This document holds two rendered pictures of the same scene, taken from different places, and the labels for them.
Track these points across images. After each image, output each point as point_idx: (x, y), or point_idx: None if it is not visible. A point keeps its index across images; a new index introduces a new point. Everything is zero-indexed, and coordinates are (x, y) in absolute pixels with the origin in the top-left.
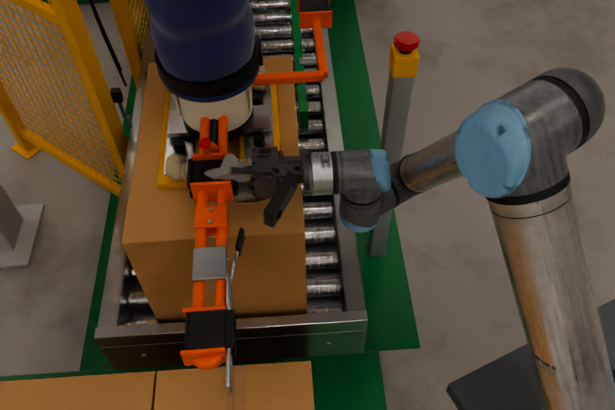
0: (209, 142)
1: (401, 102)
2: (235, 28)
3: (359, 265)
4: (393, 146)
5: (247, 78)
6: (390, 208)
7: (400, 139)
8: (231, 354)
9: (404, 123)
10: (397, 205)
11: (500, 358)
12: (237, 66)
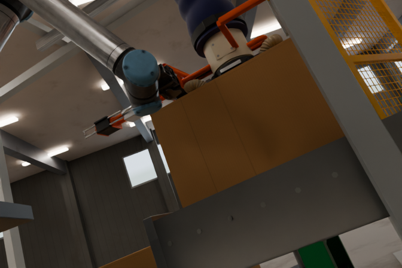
0: (162, 64)
1: (285, 26)
2: (188, 11)
3: (197, 201)
4: (329, 105)
5: (195, 36)
6: (128, 93)
7: (321, 89)
8: (96, 130)
9: (304, 57)
10: (128, 92)
11: (0, 201)
12: (192, 30)
